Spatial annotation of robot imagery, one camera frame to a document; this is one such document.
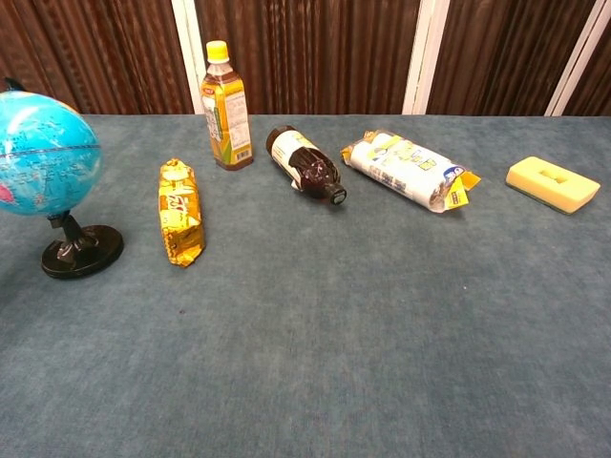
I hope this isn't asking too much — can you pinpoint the blue globe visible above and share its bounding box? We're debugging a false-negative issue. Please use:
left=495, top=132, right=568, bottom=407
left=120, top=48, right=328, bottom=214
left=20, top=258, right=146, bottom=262
left=0, top=76, right=125, bottom=281

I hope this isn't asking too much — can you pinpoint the dark bottle with black cap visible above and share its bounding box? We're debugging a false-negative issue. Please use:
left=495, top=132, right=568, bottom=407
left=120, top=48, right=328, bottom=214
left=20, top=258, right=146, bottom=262
left=265, top=125, right=348, bottom=207

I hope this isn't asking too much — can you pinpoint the blue table cloth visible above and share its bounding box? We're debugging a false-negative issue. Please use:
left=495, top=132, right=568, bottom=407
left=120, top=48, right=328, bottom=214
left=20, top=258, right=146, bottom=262
left=0, top=113, right=611, bottom=458

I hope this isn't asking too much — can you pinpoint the white and yellow plastic package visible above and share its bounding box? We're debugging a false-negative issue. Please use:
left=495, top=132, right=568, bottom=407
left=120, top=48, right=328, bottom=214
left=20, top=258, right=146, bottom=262
left=340, top=130, right=482, bottom=215

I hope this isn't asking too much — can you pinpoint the yellow snack packet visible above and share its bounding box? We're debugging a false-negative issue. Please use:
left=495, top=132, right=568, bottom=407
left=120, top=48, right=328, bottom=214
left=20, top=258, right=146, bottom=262
left=158, top=157, right=207, bottom=269

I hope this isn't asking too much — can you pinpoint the tea bottle with yellow cap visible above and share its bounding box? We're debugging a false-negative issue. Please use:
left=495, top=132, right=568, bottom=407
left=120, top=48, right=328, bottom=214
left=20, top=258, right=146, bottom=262
left=200, top=40, right=255, bottom=172

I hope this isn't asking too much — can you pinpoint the yellow sponge with green base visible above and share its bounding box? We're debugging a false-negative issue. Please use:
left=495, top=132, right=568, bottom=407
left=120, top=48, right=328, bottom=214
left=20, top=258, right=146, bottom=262
left=505, top=156, right=601, bottom=216

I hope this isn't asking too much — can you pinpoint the white screen frame post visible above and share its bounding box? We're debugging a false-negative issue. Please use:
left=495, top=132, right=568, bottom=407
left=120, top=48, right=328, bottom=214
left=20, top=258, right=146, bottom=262
left=544, top=0, right=611, bottom=117
left=402, top=0, right=452, bottom=115
left=170, top=0, right=209, bottom=115

